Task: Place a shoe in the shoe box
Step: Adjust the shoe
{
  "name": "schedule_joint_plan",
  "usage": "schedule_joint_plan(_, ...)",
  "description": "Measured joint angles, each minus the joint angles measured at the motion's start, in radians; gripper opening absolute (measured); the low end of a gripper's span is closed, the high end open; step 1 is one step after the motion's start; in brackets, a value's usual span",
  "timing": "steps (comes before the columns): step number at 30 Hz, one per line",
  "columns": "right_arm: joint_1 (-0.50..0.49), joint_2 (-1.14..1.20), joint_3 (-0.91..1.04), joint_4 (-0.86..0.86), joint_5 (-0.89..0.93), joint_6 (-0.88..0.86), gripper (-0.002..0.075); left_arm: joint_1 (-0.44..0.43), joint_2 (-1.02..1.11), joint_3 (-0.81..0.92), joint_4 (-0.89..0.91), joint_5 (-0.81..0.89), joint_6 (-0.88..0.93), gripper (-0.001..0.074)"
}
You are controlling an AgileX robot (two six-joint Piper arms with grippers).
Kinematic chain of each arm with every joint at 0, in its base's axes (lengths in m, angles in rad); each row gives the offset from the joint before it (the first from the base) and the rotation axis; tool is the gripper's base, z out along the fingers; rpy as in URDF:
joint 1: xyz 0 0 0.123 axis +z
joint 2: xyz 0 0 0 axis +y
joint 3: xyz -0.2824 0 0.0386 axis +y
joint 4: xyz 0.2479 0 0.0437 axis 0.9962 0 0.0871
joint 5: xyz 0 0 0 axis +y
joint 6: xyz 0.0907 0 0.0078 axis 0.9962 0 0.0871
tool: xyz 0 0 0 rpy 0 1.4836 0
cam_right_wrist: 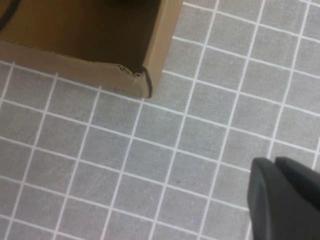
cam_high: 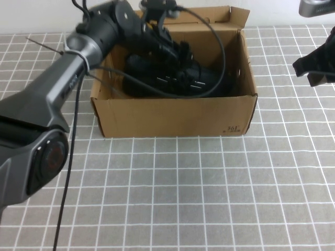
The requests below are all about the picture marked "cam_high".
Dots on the white zip tie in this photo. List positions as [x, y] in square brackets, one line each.
[83, 61]

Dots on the brown cardboard shoe box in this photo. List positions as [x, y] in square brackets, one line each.
[170, 117]

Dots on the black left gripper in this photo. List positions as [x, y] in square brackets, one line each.
[159, 39]

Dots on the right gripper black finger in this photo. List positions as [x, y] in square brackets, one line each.
[316, 61]
[323, 78]

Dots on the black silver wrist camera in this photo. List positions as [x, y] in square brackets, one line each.
[157, 6]
[316, 8]

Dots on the black knit sneaker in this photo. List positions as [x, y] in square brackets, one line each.
[146, 78]

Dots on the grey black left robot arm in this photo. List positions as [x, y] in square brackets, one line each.
[39, 109]

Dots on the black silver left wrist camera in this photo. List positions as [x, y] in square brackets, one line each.
[157, 6]

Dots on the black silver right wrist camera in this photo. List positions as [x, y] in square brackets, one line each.
[316, 8]

